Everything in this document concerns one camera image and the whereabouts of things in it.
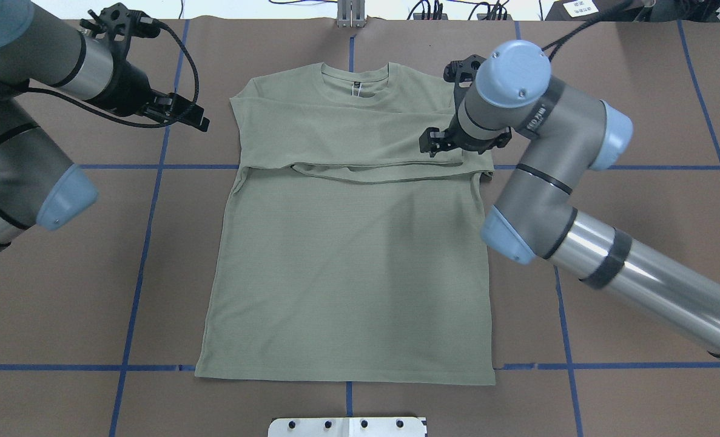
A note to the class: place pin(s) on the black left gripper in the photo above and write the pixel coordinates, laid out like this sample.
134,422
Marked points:
130,87

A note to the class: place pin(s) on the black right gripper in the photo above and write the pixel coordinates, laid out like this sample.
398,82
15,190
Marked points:
475,144

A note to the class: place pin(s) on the sage green long-sleeve shirt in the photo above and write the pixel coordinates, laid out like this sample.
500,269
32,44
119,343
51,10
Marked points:
346,254

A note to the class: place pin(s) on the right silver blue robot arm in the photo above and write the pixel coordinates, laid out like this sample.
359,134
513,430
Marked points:
512,91

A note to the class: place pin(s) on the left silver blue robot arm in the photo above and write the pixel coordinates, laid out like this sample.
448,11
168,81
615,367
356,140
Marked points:
87,67

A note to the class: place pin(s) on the orange black USB hub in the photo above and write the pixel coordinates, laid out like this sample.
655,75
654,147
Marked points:
460,11

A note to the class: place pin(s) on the black box with label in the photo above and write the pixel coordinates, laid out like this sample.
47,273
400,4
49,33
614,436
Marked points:
584,10

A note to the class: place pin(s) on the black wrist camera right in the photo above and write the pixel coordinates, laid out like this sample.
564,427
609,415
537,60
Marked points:
461,73

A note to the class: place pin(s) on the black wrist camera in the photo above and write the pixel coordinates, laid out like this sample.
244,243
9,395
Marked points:
120,23
461,73

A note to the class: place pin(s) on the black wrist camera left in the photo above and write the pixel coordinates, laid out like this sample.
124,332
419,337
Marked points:
120,23

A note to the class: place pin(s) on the aluminium frame post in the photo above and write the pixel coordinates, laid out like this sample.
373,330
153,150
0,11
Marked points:
351,14

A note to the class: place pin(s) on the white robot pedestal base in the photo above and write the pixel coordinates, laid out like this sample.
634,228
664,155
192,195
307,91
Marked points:
349,426

